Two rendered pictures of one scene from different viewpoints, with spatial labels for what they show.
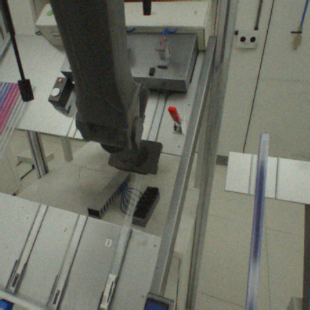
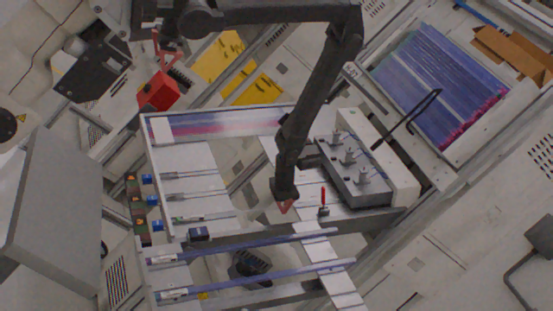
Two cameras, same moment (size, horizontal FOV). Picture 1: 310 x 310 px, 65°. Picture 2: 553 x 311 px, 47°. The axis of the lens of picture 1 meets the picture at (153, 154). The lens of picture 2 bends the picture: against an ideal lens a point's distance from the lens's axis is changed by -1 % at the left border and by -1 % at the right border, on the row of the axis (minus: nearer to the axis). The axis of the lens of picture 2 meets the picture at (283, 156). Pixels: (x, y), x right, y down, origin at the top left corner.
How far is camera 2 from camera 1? 1.43 m
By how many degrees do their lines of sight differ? 35
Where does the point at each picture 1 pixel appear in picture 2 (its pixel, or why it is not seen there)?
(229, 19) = (420, 206)
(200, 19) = (402, 185)
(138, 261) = (219, 225)
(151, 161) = (285, 194)
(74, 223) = (218, 189)
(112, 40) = (305, 111)
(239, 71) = not seen: outside the picture
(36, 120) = (270, 143)
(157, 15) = (390, 164)
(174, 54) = (368, 185)
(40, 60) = (317, 126)
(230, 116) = not seen: outside the picture
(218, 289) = not seen: outside the picture
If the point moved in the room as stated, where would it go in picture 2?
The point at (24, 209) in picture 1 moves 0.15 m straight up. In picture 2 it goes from (208, 162) to (240, 130)
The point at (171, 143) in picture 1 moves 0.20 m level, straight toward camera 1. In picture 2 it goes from (308, 215) to (270, 196)
